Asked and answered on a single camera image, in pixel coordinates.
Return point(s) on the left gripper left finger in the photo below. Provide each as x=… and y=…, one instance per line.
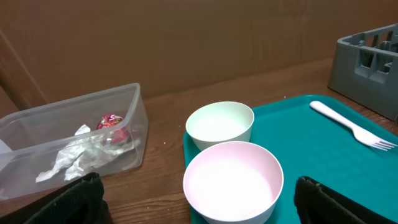
x=79, y=202

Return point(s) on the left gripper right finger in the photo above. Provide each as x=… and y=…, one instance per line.
x=319, y=204

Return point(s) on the white plastic fork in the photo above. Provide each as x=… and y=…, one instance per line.
x=360, y=134

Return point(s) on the pink bowl with peanuts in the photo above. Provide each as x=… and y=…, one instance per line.
x=234, y=182

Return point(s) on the white bowl with rice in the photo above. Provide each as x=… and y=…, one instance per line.
x=220, y=122

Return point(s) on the grey dishwasher rack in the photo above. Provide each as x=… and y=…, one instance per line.
x=365, y=69

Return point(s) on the clear plastic bin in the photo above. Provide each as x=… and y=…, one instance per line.
x=30, y=139

